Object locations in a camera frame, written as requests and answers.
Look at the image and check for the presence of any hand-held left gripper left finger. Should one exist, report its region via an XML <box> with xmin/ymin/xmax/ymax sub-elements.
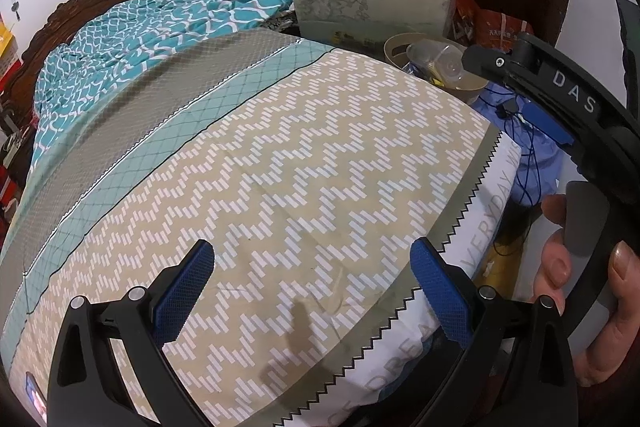
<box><xmin>47</xmin><ymin>238</ymin><xmax>216</xmax><ymax>427</ymax></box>

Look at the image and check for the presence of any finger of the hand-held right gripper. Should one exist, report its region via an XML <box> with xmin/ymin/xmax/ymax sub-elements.
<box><xmin>461</xmin><ymin>32</ymin><xmax>545</xmax><ymax>80</ymax></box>
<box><xmin>517</xmin><ymin>97</ymin><xmax>574</xmax><ymax>146</ymax></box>

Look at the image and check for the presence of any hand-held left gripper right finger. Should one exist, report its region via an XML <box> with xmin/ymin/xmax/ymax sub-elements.
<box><xmin>410</xmin><ymin>237</ymin><xmax>581</xmax><ymax>427</ymax></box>

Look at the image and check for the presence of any clear plastic bottle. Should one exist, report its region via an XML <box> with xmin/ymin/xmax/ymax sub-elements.
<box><xmin>406</xmin><ymin>41</ymin><xmax>466</xmax><ymax>82</ymax></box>

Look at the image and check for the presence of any beige round bin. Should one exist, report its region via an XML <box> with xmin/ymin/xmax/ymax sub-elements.
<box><xmin>384</xmin><ymin>33</ymin><xmax>488</xmax><ymax>100</ymax></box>

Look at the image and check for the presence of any person's right hand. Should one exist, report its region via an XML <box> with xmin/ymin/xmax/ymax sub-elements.
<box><xmin>531</xmin><ymin>194</ymin><xmax>640</xmax><ymax>388</ymax></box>

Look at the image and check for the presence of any orange red plastic bag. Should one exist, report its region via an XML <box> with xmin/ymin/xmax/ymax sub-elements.
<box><xmin>452</xmin><ymin>0</ymin><xmax>533</xmax><ymax>52</ymax></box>

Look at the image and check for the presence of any blue cloth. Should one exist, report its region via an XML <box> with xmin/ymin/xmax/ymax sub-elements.
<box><xmin>472</xmin><ymin>89</ymin><xmax>566</xmax><ymax>208</ymax></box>

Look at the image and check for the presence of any zigzag patterned bed cover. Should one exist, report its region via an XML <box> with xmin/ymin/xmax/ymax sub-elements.
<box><xmin>0</xmin><ymin>29</ymin><xmax>523</xmax><ymax>427</ymax></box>

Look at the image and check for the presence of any smartphone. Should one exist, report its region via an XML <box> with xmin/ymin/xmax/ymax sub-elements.
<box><xmin>24</xmin><ymin>372</ymin><xmax>48</xmax><ymax>423</ymax></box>

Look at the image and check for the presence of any dark floral cloth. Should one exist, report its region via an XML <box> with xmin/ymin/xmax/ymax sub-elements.
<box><xmin>262</xmin><ymin>12</ymin><xmax>301</xmax><ymax>32</ymax></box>

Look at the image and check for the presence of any teal patterned blanket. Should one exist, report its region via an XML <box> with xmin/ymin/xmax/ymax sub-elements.
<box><xmin>30</xmin><ymin>0</ymin><xmax>296</xmax><ymax>168</ymax></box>

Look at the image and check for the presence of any carved wooden headboard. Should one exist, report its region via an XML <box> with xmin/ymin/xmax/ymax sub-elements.
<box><xmin>0</xmin><ymin>0</ymin><xmax>153</xmax><ymax>188</ymax></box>

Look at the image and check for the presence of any yellow paper bag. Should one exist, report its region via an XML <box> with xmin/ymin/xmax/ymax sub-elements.
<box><xmin>0</xmin><ymin>22</ymin><xmax>16</xmax><ymax>72</ymax></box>

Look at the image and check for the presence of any black cable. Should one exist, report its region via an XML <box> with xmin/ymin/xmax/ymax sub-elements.
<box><xmin>492</xmin><ymin>94</ymin><xmax>538</xmax><ymax>208</ymax></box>

